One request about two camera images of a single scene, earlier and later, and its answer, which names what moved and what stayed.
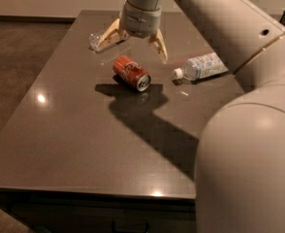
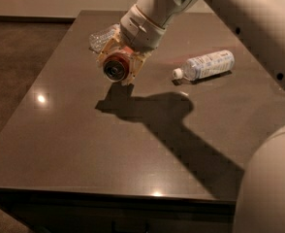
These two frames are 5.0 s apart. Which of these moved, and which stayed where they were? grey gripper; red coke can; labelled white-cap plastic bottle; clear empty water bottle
Moved: red coke can; grey gripper
Stayed: labelled white-cap plastic bottle; clear empty water bottle
